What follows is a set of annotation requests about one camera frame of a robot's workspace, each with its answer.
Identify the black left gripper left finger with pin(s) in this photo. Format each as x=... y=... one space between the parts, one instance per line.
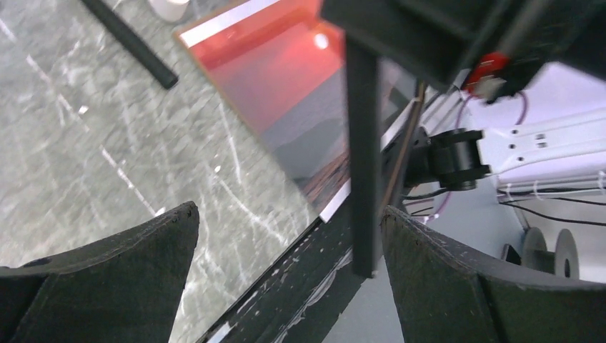
x=124 y=288

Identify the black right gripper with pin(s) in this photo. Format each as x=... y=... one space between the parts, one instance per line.
x=507 y=40

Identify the grey cable spool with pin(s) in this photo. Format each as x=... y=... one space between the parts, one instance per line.
x=562 y=262

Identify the red sunset photo print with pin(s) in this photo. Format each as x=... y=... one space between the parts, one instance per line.
x=280 y=67

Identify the black wooden picture frame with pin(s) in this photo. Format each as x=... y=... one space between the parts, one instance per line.
x=422 y=37

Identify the steel claw hammer black grip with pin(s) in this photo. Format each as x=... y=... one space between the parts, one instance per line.
x=131 y=41

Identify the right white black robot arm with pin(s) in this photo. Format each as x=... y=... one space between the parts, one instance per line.
x=456 y=159

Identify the white PVC pipe structure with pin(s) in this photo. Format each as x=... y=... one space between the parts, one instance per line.
x=169 y=10

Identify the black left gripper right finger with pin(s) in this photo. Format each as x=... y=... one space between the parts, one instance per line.
x=446 y=291

